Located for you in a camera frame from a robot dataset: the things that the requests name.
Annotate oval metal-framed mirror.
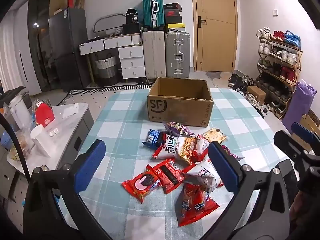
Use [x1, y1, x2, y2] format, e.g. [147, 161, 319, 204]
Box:
[93, 13, 127, 34]

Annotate black storage box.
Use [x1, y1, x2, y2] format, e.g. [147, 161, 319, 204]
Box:
[122, 23, 143, 34]

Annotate red chip bag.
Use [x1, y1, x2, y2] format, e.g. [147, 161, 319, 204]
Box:
[174, 182, 220, 227]

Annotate purple gift bag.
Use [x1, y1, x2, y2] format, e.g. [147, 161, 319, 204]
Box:
[282, 79, 317, 133]

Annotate small white snack packet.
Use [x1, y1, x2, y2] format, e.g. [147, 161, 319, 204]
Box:
[196, 135, 210, 160]

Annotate white tissue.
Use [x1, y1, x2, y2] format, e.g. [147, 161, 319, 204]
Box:
[61, 104, 79, 118]

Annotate teal suitcase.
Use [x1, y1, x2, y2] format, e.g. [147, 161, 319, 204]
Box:
[142, 0, 165, 28]

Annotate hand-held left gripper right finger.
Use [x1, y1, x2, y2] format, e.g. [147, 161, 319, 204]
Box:
[200, 141, 292, 240]

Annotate red white snack packet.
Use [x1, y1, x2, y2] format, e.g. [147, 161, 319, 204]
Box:
[152, 134, 185, 160]

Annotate black cable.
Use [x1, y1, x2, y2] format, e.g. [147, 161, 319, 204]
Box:
[0, 116, 33, 178]

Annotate beige pastry packet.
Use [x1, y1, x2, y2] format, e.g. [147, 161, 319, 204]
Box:
[201, 127, 228, 144]

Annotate red gift bag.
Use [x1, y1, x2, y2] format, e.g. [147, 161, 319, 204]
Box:
[35, 99, 55, 128]

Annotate white wardrobe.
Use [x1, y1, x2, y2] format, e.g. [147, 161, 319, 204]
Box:
[14, 1, 42, 95]

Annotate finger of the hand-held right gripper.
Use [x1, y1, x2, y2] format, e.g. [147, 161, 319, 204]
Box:
[291, 122, 320, 146]
[274, 130, 311, 160]

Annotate purple green candy bag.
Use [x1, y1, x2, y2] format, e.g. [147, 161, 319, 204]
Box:
[221, 145, 245, 162]

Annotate wooden shoe rack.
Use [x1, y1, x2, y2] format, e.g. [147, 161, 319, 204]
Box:
[256, 26, 303, 119]

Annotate woven laundry basket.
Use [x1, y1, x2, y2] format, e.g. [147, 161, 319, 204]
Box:
[94, 54, 118, 86]

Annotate cream suitcase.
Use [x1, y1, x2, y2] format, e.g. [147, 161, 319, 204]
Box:
[142, 30, 167, 80]

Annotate large purple candy bag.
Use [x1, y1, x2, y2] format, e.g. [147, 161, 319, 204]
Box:
[163, 121, 197, 138]

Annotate black white patterned rug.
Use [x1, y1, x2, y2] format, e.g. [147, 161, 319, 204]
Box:
[59, 84, 153, 105]

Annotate clear plastic food container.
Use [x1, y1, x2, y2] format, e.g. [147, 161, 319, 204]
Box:
[14, 127, 33, 156]

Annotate red chocolate cookie packet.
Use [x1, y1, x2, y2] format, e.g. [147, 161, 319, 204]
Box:
[146, 159, 187, 194]

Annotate silver suitcase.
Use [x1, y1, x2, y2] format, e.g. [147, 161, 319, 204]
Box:
[164, 32, 191, 78]

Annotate small cardboard box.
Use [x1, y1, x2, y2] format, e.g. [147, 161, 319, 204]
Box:
[247, 86, 267, 103]

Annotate large white snack packet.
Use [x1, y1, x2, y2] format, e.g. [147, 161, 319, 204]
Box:
[184, 155, 224, 193]

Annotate blue cookie packet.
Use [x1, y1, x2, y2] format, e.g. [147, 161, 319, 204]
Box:
[142, 129, 167, 151]

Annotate red round cookie packet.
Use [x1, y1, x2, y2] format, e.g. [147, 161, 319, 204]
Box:
[122, 171, 160, 204]

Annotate brown cardboard box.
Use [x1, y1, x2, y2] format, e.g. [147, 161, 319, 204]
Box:
[147, 77, 214, 127]

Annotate white marble side table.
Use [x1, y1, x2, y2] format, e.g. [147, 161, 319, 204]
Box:
[6, 102, 94, 180]

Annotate dark grey fridge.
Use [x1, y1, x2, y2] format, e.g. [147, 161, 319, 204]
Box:
[48, 7, 90, 92]

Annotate white dresser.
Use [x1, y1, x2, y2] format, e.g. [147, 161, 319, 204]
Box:
[79, 34, 146, 80]

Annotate grey door mat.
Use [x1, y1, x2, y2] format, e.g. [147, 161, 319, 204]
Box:
[205, 71, 227, 79]

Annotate checked tablecloth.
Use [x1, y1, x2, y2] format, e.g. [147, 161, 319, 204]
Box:
[57, 87, 283, 240]

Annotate patterned cardboard box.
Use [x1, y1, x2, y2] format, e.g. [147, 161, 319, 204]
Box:
[300, 110, 320, 132]

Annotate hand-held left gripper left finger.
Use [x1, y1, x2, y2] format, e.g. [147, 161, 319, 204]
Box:
[23, 139, 111, 240]

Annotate orange noodle snack packet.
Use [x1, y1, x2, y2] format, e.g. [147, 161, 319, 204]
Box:
[175, 136, 200, 165]

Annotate white kettle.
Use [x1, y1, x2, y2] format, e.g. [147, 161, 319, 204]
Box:
[9, 96, 32, 128]

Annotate white cup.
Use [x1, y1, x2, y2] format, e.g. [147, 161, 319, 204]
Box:
[30, 124, 52, 157]

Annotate pile of dark shoes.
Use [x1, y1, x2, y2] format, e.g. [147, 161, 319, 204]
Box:
[228, 73, 272, 117]

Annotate wooden door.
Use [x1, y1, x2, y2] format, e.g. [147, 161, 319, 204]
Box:
[191, 0, 238, 72]

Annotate dark glass cabinet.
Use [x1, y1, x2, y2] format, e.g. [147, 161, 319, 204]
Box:
[27, 0, 58, 93]

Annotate rows of assorted sneakers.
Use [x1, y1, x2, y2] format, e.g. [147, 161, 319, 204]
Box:
[256, 26, 302, 118]

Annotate black printed bag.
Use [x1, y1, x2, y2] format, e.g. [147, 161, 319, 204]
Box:
[125, 9, 139, 24]

